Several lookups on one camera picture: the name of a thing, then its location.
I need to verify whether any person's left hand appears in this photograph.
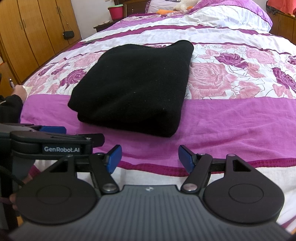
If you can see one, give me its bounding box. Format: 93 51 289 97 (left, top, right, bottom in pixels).
9 193 19 210

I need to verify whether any wooden wardrobe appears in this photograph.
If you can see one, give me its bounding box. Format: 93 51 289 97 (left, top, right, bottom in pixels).
0 0 82 93

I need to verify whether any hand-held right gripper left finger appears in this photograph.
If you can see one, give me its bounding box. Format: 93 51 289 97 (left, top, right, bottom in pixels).
47 144 122 194

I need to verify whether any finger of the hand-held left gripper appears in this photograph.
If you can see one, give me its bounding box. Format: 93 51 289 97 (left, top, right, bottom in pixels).
21 125 67 134
10 131 105 149

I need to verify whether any purple white quilt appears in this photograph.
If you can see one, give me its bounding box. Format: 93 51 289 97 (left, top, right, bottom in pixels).
185 0 272 32

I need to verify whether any dark wooden nightstand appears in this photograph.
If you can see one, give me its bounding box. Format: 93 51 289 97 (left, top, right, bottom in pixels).
93 20 121 32

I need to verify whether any black knit cardigan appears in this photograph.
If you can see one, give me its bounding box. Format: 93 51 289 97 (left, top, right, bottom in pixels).
68 40 194 138

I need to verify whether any white orange plush toy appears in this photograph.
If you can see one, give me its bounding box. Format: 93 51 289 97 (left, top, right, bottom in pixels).
156 0 201 14

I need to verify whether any bed with floral purple duvet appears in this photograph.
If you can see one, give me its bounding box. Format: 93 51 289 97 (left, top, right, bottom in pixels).
20 0 296 234

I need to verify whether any red plastic bucket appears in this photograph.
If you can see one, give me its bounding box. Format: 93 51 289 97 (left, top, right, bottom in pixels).
108 5 124 20

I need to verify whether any black cable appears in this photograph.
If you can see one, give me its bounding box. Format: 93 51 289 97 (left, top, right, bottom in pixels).
0 166 25 186

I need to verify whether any small black shoulder bag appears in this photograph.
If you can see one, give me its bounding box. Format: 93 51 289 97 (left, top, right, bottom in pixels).
57 9 75 40

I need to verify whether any purple frilled pillow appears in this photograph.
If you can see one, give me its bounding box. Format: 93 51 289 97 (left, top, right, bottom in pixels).
145 0 183 14

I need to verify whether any wooden window cabinet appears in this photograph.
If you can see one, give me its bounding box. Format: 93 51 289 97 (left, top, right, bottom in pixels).
269 10 296 45

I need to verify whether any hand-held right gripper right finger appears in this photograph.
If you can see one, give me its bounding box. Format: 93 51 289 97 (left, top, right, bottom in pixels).
179 144 253 193

